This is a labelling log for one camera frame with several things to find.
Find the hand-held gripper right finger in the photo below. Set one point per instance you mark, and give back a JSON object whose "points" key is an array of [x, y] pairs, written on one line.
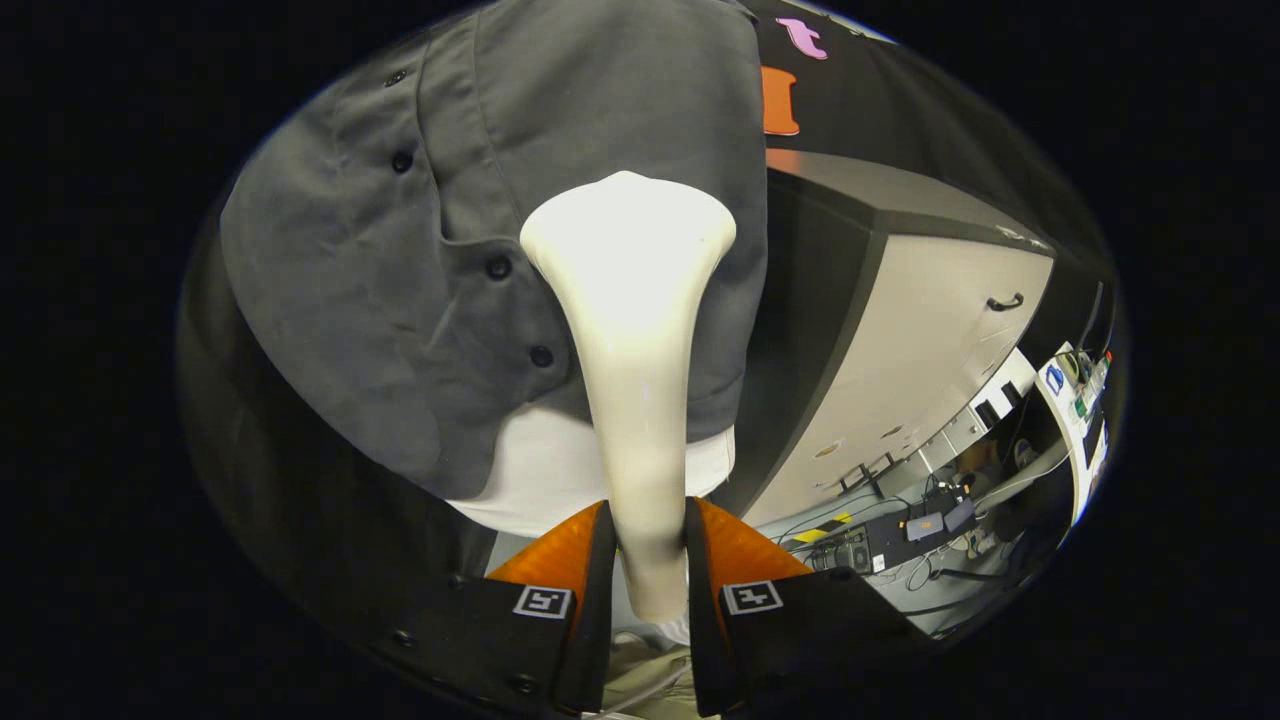
{"points": [[700, 610]]}

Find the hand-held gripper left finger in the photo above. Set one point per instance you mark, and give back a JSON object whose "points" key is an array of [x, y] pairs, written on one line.
{"points": [[600, 600]]}

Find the white garment steamer head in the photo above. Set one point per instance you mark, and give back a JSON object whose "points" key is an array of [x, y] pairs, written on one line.
{"points": [[630, 300]]}

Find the grey button-up shirt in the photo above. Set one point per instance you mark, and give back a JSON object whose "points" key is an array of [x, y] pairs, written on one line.
{"points": [[400, 300]]}

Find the white mannequin torso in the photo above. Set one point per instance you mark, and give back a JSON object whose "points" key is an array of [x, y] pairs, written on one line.
{"points": [[540, 470]]}

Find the white drawer unit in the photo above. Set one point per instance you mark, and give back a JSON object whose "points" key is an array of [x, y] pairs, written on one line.
{"points": [[955, 430]]}

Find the grey cabinet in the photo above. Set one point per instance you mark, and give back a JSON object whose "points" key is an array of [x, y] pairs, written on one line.
{"points": [[920, 340]]}

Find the white desk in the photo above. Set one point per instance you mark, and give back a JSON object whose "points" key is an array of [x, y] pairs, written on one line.
{"points": [[1078, 470]]}

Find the small blue object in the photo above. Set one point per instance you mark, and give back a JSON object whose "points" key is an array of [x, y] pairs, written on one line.
{"points": [[1054, 378]]}

